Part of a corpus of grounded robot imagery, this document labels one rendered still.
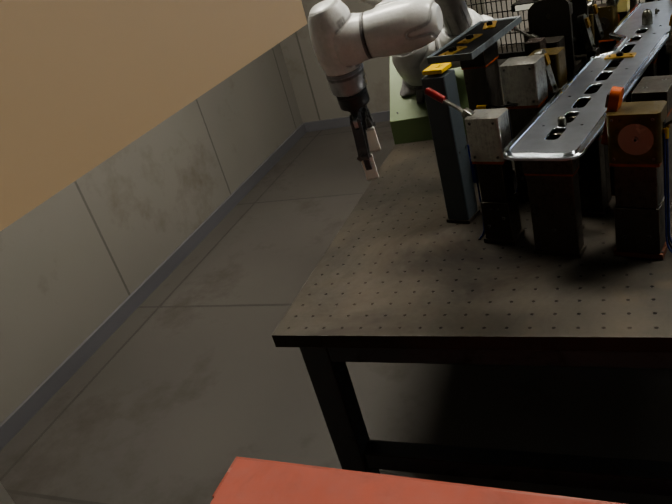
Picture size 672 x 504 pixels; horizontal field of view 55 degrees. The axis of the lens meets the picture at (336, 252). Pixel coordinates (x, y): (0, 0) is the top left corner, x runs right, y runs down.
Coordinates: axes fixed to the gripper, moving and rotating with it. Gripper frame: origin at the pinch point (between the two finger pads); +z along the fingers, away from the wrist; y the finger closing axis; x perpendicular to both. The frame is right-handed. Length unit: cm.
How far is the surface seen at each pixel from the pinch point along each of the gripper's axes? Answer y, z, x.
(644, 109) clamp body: -12, -5, -62
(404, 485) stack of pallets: -88, 7, -7
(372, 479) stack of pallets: -86, 7, -1
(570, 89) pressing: 28, 8, -53
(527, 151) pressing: -9.7, 1.0, -37.2
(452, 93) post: 20.7, -3.1, -22.1
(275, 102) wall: 317, 112, 124
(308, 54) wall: 351, 94, 95
